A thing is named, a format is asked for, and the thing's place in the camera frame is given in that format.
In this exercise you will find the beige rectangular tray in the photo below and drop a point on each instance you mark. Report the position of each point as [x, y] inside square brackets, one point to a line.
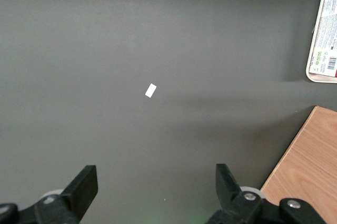
[313, 75]

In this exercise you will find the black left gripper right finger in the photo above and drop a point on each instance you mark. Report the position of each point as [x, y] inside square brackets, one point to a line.
[234, 205]

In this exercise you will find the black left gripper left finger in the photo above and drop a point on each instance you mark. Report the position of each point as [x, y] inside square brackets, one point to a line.
[76, 195]

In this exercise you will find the wooden drawer cabinet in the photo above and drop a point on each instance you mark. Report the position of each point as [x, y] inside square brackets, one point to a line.
[308, 166]

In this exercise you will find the small white tape marker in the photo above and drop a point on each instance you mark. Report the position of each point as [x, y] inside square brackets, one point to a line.
[150, 90]

